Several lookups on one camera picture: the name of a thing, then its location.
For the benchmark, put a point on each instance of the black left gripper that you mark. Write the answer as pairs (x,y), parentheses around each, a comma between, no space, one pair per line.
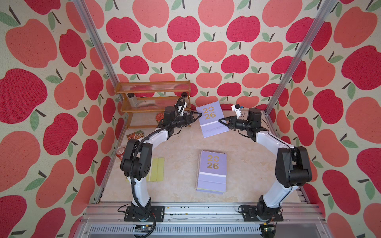
(191,118)

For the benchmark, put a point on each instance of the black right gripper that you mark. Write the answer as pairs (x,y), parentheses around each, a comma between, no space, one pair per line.
(232,122)

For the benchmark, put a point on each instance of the purple calendar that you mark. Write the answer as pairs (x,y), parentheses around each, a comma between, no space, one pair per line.
(209,121)
(208,192)
(212,172)

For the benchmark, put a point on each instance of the green calendar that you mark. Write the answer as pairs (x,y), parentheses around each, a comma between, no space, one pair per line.
(156,173)

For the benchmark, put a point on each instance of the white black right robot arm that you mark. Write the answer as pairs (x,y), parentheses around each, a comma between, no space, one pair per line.
(292,169)

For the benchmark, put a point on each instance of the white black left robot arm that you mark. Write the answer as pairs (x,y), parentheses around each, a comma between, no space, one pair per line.
(136,162)

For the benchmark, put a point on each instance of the red round tin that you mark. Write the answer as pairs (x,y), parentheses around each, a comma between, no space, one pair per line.
(159,117)

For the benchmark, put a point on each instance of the orange wooden shelf rack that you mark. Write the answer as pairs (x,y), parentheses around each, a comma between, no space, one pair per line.
(153,98)

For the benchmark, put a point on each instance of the snack packet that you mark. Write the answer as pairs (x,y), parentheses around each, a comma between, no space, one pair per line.
(136,135)

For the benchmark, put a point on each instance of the glass jar left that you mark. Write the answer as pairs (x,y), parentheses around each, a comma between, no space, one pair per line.
(133,100)

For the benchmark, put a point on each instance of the red cola can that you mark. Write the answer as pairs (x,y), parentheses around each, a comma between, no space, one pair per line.
(120,152)

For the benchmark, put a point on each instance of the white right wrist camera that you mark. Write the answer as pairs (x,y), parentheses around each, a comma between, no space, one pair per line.
(237,109)

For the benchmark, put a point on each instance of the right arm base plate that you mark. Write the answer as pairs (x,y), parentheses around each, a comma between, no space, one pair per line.
(260,213)

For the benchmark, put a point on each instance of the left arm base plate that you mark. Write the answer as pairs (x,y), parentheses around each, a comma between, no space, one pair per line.
(136,214)

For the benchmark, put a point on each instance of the aluminium post left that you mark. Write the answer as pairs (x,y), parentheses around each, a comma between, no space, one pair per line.
(89,24)

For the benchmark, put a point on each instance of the aluminium post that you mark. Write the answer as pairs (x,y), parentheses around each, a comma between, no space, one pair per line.
(89,24)
(323,13)

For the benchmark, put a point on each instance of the aluminium frame rail front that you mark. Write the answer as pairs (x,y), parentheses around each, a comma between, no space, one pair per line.
(204,220)

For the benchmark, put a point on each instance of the aluminium post right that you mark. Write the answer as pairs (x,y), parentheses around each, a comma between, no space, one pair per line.
(323,13)

